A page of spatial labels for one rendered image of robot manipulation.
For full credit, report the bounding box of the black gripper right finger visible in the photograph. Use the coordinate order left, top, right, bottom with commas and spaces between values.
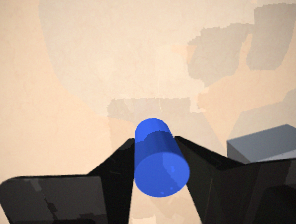
174, 136, 296, 224

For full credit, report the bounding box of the blue cylinder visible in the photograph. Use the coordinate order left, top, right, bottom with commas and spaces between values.
134, 118, 190, 197

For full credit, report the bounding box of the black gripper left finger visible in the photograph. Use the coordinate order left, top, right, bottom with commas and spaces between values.
0, 138, 135, 224

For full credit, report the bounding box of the grey square block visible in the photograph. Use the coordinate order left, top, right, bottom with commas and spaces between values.
226, 124, 296, 164

